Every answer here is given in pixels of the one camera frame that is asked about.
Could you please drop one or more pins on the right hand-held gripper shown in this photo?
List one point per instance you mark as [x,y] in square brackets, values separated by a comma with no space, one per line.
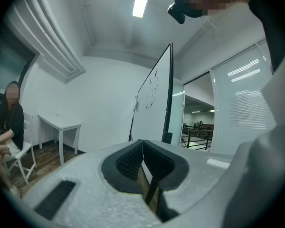
[263,170]

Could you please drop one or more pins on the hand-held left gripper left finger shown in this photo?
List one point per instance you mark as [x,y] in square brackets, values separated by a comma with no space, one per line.
[90,189]

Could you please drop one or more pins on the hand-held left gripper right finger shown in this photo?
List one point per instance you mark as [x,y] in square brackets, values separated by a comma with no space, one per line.
[199,174]

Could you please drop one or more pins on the black-framed rolling whiteboard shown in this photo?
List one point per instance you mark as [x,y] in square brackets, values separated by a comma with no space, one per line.
[154,103]

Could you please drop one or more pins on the black metal railing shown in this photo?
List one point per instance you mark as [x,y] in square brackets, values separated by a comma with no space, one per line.
[197,136]

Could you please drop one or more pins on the frosted glass door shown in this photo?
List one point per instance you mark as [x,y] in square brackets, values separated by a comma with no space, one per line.
[177,117]

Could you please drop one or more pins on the frosted glass partition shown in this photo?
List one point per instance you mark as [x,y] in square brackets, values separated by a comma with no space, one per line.
[242,108]

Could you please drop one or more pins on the small white table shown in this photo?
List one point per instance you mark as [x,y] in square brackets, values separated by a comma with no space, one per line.
[59,125]

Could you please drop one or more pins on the white wooden chair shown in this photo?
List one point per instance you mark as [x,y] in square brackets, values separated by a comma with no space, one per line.
[23,151]

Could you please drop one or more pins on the black-framed window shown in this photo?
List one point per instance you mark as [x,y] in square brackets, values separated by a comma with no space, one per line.
[7,65]

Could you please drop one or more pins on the person's black clothing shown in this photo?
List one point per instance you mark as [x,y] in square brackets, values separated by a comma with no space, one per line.
[275,20]

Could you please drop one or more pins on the black head camera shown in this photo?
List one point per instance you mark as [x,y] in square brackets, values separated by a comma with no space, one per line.
[178,11]

